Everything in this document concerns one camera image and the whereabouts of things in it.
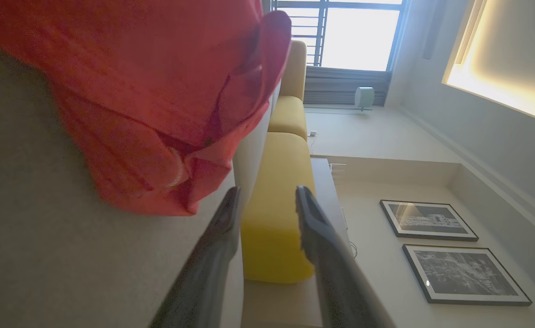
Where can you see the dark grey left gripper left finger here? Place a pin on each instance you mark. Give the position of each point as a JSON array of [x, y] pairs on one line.
[[203, 273]]

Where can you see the grey pleated curtain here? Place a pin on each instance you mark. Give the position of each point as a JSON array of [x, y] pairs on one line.
[[331, 86]]

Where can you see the red shorts with white trim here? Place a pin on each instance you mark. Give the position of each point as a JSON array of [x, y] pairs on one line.
[[149, 82]]

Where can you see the big yellow sofa back cushion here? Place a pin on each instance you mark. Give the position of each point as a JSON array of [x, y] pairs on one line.
[[276, 205]]

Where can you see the white cylindrical device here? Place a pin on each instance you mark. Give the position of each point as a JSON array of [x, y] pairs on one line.
[[364, 96]]

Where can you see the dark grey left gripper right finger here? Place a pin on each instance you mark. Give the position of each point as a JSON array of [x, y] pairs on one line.
[[335, 273]]

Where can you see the large black framed picture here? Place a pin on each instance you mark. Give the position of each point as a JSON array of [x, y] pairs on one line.
[[465, 273]]

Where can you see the grey fabric sofa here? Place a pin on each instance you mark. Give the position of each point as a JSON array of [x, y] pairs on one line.
[[44, 237]]

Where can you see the small black framed picture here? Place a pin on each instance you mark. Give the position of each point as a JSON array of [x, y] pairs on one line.
[[426, 221]]

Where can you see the window with dark frame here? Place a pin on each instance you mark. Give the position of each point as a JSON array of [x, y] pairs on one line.
[[358, 36]]

